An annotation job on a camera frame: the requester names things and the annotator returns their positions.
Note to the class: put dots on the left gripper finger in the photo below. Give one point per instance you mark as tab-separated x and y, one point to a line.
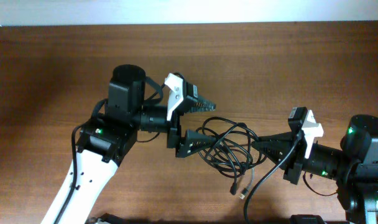
194	104
192	142

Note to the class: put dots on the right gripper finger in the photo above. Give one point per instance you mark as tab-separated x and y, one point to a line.
281	137
275	150

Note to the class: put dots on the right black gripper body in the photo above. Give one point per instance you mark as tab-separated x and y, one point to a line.
295	165

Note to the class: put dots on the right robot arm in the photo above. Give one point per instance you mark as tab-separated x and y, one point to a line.
354	166

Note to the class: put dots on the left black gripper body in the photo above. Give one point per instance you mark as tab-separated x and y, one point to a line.
174	129

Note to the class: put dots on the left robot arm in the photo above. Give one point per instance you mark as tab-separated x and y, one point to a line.
100	144

